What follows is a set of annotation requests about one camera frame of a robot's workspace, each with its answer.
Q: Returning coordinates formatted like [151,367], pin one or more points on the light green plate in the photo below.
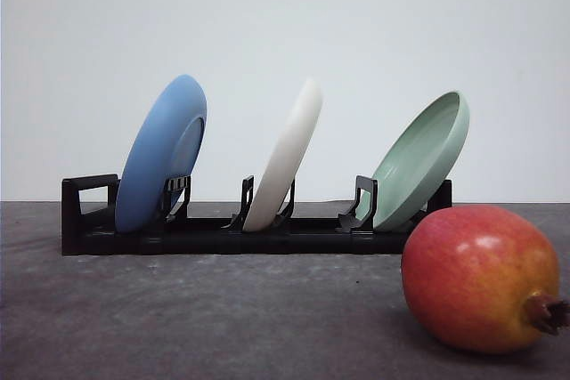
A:
[418,162]

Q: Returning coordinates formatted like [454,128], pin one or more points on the blue plate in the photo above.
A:
[166,144]

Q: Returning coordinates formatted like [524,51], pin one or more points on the red yellow pomegranate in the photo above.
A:
[482,278]

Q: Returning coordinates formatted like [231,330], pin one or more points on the white plate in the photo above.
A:
[285,158]

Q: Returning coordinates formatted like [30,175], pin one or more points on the black plastic dish rack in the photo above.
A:
[89,213]

